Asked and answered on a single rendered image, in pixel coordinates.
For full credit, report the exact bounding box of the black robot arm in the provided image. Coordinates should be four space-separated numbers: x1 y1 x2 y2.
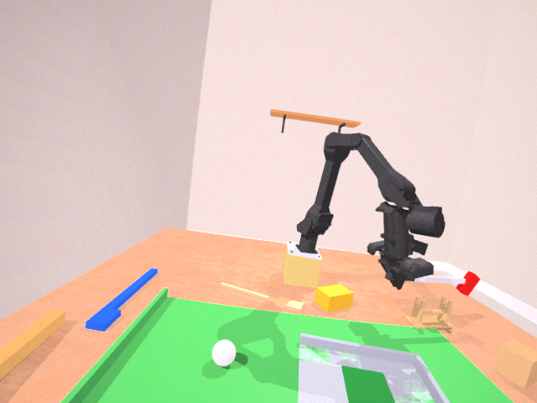
295 132 446 254

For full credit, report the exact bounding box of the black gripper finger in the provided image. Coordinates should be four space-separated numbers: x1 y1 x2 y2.
378 259 397 288
390 265 407 290

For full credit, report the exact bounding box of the green flat mat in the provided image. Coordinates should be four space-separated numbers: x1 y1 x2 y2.
82 297 513 403

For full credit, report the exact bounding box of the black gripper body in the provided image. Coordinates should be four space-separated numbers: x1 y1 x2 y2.
368 231 434 280

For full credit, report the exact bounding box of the white golf ball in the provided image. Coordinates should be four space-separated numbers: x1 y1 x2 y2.
212 340 236 366

